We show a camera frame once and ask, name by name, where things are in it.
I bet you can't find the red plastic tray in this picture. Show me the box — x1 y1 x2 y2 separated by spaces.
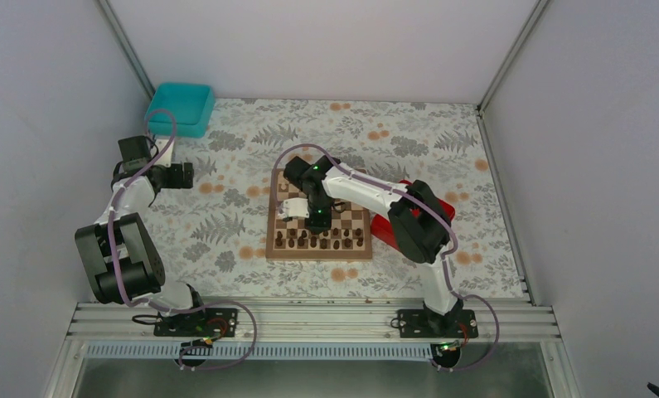
371 180 456 263

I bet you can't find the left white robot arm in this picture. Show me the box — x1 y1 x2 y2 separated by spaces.
75 135 209 336

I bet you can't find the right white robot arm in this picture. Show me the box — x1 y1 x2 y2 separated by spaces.
277 156 463 337

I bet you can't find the wooden chessboard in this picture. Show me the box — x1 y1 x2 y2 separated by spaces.
266 168 372 261

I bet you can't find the teal plastic bin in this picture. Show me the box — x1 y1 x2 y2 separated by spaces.
145 82 216 138

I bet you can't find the floral patterned table mat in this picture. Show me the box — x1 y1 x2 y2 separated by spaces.
144 99 524 299

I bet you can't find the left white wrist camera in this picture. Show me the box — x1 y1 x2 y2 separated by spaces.
152 137 175 167

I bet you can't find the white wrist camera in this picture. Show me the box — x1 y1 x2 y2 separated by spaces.
152 137 175 167
277 197 309 221

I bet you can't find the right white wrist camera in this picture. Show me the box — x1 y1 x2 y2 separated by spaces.
277 197 309 221

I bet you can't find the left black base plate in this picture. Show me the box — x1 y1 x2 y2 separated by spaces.
153 307 238 339

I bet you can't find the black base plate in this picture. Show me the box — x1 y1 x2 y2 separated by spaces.
390 308 479 338
153 307 238 339

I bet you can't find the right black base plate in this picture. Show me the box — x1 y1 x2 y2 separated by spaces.
390 308 479 338

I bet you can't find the aluminium mounting rail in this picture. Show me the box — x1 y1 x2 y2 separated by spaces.
46 298 579 397

